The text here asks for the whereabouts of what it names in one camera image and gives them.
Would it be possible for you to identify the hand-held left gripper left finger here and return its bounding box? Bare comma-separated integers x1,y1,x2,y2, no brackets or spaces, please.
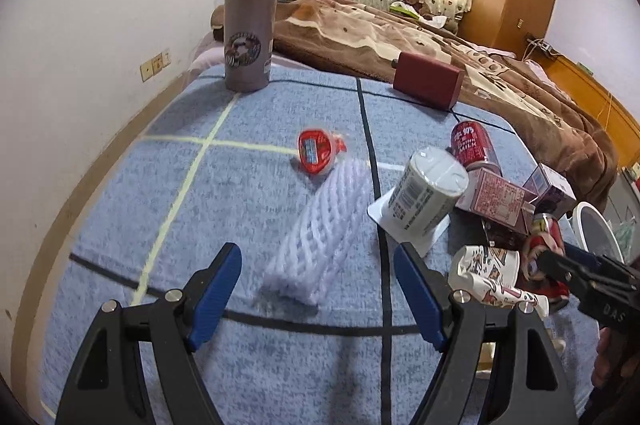
55,242,243,425

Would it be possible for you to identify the white yogurt cup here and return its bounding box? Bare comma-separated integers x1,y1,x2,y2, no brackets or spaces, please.
367,147,470,258

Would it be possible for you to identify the printed paper cup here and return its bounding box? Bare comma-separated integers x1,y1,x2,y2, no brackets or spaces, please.
447,245,551,321

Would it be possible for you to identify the person's right hand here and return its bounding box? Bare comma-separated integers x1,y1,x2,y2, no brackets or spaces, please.
591,327,640,425

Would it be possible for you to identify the pink bed sheet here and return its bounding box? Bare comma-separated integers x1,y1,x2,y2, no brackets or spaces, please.
187,32,228,78

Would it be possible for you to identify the red cartoon print can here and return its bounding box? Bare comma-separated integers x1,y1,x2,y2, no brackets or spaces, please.
522,212,571,301

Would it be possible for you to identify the wooden headboard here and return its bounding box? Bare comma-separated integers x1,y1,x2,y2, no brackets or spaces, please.
542,47,640,170

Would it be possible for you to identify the blue striped bed sheet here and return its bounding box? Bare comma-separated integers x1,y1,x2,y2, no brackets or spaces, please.
40,62,601,425

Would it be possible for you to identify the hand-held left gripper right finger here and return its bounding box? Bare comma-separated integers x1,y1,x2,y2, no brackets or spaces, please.
393,242,583,425

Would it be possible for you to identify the dark red box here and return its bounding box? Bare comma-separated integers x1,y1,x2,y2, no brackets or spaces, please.
392,51,466,110

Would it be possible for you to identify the tangle of charger cables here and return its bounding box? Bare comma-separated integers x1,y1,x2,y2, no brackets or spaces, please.
525,32,556,56

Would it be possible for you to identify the red jelly cup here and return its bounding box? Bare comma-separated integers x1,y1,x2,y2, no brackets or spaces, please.
291,128,348,177

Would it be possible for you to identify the grey bedside cabinet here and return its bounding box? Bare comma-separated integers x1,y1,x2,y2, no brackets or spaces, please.
617,167,640,208

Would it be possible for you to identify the red drink can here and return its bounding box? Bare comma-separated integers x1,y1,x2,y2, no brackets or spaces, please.
451,121,502,176

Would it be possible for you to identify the brown patterned blanket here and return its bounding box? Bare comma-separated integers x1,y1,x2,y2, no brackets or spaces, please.
210,0,621,210

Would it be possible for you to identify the yellow wall socket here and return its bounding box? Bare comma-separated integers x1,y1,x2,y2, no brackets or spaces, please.
140,50,172,82

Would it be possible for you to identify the pink drink carton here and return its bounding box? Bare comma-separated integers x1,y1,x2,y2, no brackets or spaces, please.
455,167,538,236

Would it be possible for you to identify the grey thermos flask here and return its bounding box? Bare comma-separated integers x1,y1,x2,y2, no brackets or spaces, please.
223,0,287,93

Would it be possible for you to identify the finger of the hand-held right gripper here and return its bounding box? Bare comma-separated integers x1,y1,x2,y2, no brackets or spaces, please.
536,250,608,301
562,242,628,278

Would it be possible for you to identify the white round trash bin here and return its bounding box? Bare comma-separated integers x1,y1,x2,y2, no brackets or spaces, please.
571,201,626,266

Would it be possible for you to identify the small purple carton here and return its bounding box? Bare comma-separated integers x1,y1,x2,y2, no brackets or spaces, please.
522,163,577,221

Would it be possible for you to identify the green printed plastic bag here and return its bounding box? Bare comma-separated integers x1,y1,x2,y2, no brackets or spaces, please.
612,215,639,256

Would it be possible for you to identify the white foam net sleeve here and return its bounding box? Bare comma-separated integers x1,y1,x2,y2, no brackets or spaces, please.
263,157,376,306

